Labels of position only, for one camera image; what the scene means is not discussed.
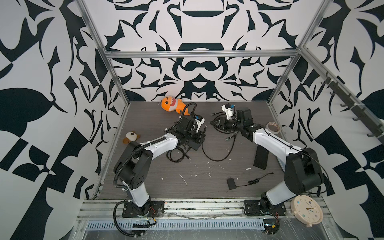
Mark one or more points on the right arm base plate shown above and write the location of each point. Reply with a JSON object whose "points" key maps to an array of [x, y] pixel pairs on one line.
{"points": [[253, 208]]}

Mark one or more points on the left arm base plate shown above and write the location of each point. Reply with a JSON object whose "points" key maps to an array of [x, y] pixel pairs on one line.
{"points": [[150, 209]]}

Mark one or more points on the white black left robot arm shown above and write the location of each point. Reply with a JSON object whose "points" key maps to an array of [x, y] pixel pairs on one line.
{"points": [[133, 166]]}

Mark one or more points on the grey wall hook rail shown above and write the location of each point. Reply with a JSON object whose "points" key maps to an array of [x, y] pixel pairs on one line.
{"points": [[361, 111]]}

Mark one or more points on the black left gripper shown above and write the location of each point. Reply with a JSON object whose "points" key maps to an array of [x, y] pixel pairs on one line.
{"points": [[199, 140]]}

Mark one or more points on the orange plush fish toy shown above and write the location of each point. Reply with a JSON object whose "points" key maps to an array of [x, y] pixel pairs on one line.
{"points": [[171, 104]]}

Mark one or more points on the small brown plush toy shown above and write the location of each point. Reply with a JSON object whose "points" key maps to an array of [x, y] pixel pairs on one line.
{"points": [[131, 137]]}

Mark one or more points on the aluminium frame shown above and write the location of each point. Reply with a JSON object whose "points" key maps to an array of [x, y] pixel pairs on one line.
{"points": [[274, 51]]}

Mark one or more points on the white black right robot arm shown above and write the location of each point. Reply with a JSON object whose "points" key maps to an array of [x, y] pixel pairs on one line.
{"points": [[302, 170]]}

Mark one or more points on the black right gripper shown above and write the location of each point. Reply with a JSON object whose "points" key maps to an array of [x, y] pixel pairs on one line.
{"points": [[223, 124]]}

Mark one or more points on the white double-sided tape roll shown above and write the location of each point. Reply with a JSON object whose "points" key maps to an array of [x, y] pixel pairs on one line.
{"points": [[273, 128]]}

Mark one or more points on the cream round wall clock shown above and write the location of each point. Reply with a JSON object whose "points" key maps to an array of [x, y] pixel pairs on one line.
{"points": [[307, 210]]}

